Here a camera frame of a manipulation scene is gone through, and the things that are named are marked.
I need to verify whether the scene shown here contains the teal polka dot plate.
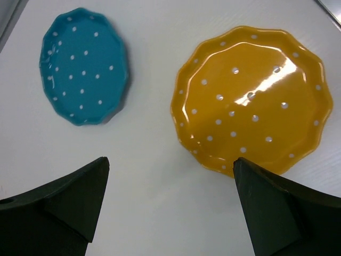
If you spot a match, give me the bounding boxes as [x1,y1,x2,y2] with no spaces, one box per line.
[39,7,129,126]

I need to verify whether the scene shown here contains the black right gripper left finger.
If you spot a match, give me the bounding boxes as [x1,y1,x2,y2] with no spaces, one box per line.
[1,157,109,255]

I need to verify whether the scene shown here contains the yellow polka dot plate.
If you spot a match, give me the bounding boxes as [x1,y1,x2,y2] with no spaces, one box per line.
[170,26,333,176]

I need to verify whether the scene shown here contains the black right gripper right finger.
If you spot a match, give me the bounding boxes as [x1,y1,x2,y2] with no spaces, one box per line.
[233,157,340,255]

